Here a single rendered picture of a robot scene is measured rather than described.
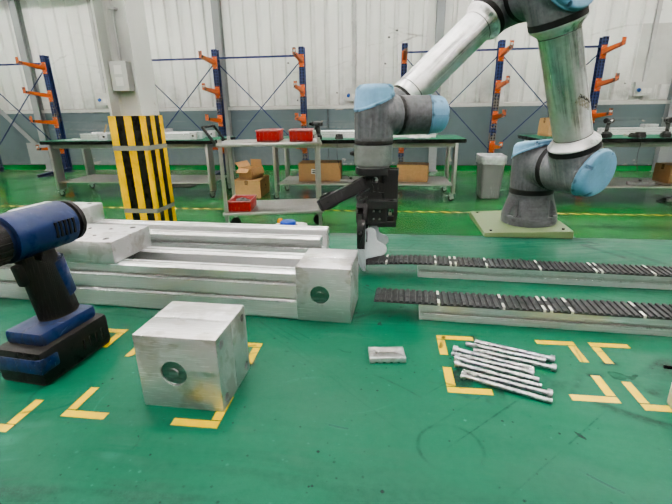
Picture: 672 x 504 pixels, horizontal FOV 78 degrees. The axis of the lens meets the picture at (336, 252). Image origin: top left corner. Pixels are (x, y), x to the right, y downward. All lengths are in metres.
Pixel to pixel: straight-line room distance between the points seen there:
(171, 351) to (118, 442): 0.10
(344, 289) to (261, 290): 0.14
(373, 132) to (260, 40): 8.03
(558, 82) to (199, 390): 0.94
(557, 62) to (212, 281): 0.84
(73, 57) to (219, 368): 10.07
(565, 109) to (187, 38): 8.52
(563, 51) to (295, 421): 0.91
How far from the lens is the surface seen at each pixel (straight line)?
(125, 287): 0.84
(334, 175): 5.67
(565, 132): 1.14
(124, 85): 4.08
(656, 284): 1.00
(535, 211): 1.27
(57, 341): 0.67
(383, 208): 0.83
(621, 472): 0.53
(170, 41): 9.44
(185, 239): 0.96
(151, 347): 0.53
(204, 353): 0.50
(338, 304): 0.68
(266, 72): 8.68
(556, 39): 1.08
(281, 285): 0.69
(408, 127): 0.85
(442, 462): 0.47
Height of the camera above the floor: 1.11
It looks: 19 degrees down
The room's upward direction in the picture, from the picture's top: 1 degrees counter-clockwise
